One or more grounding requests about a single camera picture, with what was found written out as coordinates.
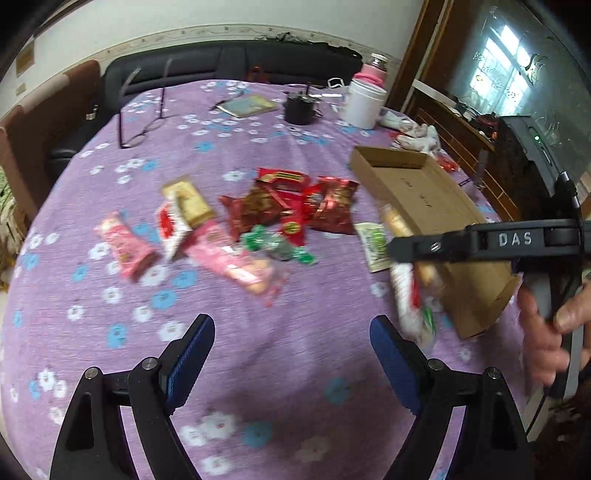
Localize brown cardboard box tray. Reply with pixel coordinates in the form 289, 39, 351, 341
349, 146, 519, 340

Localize white red green snack packet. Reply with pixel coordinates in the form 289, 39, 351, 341
379, 204, 445, 347

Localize green white candy packet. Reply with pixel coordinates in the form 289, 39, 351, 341
353, 222, 391, 273

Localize shiny red foil snack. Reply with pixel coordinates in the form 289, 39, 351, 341
303, 176, 359, 235

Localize red cartoon snack packet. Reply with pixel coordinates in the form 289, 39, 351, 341
256, 180, 305, 247

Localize green clear candy wrapper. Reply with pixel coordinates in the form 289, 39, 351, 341
240, 225, 318, 265

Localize dark red foil snack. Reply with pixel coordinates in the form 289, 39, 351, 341
218, 180, 283, 241

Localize long pink snack packet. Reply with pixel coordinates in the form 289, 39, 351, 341
182, 220, 287, 306

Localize gold beige snack packet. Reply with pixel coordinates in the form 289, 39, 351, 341
161, 176, 216, 229

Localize red yellow label snack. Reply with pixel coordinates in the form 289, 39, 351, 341
257, 168, 311, 192

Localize person's right hand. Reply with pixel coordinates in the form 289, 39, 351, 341
517, 280, 591, 386

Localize red plastic bag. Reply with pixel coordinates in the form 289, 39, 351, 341
435, 152, 460, 173

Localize wooden brick pattern cabinet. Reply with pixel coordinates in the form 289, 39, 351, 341
406, 89, 521, 221

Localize white gloves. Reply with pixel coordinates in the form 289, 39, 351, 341
380, 110, 441, 156

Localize white plastic jar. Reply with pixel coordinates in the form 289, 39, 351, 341
339, 79, 388, 130

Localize pink sleeved bottle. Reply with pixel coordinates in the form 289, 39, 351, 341
353, 53, 388, 88

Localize black small device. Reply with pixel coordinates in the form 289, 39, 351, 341
283, 92, 322, 126

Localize purple floral tablecloth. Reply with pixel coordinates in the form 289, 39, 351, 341
1, 81, 413, 479

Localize small booklet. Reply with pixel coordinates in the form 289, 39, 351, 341
216, 95, 277, 118

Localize black sofa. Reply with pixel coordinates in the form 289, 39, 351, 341
46, 39, 363, 179

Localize eyeglasses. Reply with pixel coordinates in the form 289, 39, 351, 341
117, 57, 173, 150

